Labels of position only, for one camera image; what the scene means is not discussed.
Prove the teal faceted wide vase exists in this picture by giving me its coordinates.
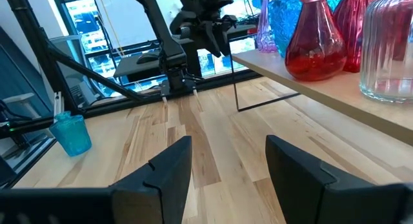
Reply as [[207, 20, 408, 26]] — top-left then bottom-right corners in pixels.
[[267, 0, 348, 59]]

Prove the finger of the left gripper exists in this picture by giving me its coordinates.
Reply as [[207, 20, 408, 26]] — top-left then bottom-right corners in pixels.
[[219, 25, 233, 56], [199, 22, 224, 59]]

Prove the wooden shelf with black frame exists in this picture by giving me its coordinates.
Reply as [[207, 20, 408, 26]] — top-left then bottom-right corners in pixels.
[[230, 48, 413, 146]]

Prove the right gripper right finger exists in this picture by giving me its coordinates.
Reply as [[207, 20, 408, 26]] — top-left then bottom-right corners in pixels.
[[265, 134, 377, 224]]

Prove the black computer mouse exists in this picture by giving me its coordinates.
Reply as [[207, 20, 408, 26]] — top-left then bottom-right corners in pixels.
[[136, 53, 161, 65]]

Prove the teal round vase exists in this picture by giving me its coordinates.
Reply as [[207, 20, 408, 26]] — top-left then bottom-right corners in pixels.
[[48, 110, 93, 158]]

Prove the pink tall cone vase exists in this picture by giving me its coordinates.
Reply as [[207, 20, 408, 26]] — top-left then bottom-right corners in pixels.
[[256, 0, 279, 54]]

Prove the red bulbous vase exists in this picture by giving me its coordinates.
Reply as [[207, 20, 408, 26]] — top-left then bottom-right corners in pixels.
[[284, 0, 348, 82]]

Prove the clear glass bottle vase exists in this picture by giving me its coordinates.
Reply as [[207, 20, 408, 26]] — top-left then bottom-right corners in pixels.
[[359, 0, 413, 104]]

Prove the white metal bracket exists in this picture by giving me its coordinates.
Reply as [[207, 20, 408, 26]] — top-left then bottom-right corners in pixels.
[[52, 91, 65, 123]]

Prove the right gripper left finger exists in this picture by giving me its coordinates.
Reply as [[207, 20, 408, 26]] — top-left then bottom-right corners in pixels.
[[109, 135, 194, 224]]

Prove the large red flared vase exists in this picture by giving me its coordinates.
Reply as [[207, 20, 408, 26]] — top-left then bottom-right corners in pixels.
[[332, 0, 388, 74]]

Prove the large window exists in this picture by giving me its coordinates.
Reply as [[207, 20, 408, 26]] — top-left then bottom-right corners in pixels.
[[51, 0, 263, 97]]

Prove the grey desk top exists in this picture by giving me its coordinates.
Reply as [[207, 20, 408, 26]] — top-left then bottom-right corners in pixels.
[[112, 51, 197, 79]]

